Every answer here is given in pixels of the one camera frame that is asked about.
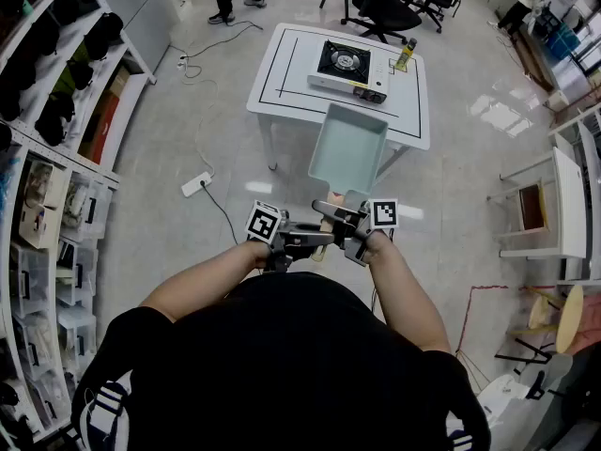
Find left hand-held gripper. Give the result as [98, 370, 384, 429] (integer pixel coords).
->
[245, 199, 337, 274]

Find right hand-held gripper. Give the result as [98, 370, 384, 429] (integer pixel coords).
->
[312, 198, 400, 267]

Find pale green square pan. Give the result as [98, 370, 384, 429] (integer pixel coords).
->
[307, 102, 390, 262]

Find portable gas stove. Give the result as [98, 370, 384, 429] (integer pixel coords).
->
[307, 39, 390, 104]

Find person's right forearm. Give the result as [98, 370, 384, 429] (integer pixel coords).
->
[363, 230, 453, 354]

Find person's left forearm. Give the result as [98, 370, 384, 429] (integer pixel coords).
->
[139, 240, 271, 323]

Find white table black lines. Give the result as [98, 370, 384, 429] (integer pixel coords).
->
[246, 22, 432, 182]

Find person's torso black shirt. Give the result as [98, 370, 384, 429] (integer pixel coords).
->
[69, 270, 492, 451]

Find yellow bottle black cap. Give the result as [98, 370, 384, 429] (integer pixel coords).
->
[393, 38, 419, 72]

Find stack of clear storage boxes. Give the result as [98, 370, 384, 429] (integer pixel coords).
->
[8, 171, 114, 422]

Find red cardboard box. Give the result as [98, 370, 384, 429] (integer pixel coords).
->
[77, 89, 121, 166]

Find wooden platform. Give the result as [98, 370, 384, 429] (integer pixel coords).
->
[511, 25, 555, 93]

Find brown cardboard box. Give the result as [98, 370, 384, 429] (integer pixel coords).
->
[106, 66, 131, 97]

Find round wooden stool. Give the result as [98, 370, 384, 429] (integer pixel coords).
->
[509, 283, 586, 354]

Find white shelving unit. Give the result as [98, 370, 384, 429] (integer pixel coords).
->
[0, 0, 159, 445]

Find beige cardboard box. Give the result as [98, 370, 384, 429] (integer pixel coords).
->
[18, 160, 65, 249]

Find pink bag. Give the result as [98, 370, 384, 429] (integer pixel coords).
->
[579, 317, 601, 351]

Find white tall cabinet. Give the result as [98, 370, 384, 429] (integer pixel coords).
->
[88, 0, 173, 72]

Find group of black bags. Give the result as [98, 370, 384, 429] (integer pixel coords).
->
[0, 0, 126, 152]

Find black power cable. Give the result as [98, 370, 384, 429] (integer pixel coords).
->
[168, 19, 264, 60]
[200, 181, 240, 246]

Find white floor cable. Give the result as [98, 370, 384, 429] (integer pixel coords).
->
[181, 63, 220, 179]

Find brown board wooden frame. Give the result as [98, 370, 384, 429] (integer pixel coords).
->
[518, 183, 550, 232]

